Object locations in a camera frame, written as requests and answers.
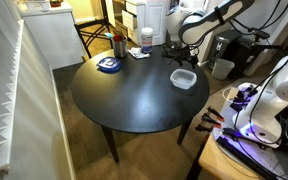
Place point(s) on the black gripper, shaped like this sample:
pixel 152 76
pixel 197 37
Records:
pixel 180 52

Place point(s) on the clear plastic lunchbox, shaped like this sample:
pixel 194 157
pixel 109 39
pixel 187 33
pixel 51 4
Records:
pixel 180 86
pixel 183 77

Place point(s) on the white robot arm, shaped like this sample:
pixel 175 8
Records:
pixel 197 25

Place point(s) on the small grey waste bin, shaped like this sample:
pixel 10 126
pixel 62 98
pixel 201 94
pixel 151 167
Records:
pixel 222 68

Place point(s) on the black kitchen trash can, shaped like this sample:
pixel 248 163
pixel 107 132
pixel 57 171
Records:
pixel 226 45

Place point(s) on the white wipes canister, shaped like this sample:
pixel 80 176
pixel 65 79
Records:
pixel 147 40

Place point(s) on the crumpled white blue wrapper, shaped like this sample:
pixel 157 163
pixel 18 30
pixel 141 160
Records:
pixel 138 52

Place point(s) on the black orange bar clamp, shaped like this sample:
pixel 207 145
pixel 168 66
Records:
pixel 215 113
pixel 204 127
pixel 211 120

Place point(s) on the white drawer unit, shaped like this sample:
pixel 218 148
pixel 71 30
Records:
pixel 140 16

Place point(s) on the metal utensil cup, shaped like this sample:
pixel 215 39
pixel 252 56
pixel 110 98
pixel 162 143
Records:
pixel 120 49

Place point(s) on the black table leg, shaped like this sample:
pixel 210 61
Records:
pixel 184 131
pixel 110 143

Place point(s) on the blue plastic lid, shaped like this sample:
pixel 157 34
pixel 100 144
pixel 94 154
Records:
pixel 109 64

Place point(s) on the black metal chair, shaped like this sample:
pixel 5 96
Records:
pixel 92 25

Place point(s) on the light wooden cart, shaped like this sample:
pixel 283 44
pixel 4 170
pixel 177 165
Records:
pixel 217 161

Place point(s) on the white vertical window blinds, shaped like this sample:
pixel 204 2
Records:
pixel 0 83

